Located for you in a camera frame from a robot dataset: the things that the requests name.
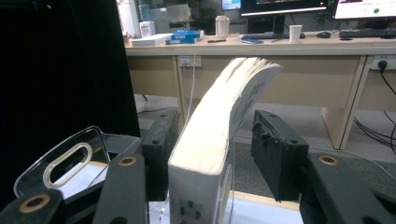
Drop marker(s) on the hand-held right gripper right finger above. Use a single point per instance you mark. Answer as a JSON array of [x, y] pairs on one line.
[[277, 155]]

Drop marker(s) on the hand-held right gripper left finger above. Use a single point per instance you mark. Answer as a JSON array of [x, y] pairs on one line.
[[158, 146]]

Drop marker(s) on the clear acrylic file rack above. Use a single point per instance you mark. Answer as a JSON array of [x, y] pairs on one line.
[[49, 174]]

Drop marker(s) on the beige office desk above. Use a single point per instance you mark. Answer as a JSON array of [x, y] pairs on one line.
[[280, 81]]

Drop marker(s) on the flat white box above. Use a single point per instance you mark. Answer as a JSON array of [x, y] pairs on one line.
[[151, 39]]

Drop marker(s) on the stack of blue boxes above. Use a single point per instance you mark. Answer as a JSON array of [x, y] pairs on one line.
[[185, 36]]

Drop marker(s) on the small white box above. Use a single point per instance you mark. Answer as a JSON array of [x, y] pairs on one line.
[[147, 29]]

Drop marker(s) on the black keyboard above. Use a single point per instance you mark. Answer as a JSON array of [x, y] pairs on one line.
[[267, 36], [367, 33]]

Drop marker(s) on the black pen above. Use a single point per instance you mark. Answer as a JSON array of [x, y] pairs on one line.
[[217, 40]]

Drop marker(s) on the white paper cup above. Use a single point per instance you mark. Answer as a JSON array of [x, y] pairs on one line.
[[295, 33]]

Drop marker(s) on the black curtain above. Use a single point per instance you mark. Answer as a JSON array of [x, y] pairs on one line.
[[62, 62]]

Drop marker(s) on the black computer mouse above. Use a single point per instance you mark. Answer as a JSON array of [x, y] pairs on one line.
[[323, 34]]

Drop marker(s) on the white plastic jar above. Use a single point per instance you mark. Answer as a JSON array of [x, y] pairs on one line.
[[222, 27]]

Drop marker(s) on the large dark screen monitor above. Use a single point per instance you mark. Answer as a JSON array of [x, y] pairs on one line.
[[283, 6]]

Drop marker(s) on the green plant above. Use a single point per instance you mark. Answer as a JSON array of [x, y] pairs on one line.
[[325, 14]]

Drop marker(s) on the monitor with teal graph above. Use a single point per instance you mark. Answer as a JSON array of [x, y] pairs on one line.
[[231, 4]]

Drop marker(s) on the monitor with white screen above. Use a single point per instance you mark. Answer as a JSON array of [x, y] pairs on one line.
[[364, 7]]

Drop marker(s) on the white wall socket black plug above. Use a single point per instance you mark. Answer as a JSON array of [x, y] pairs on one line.
[[382, 63]]

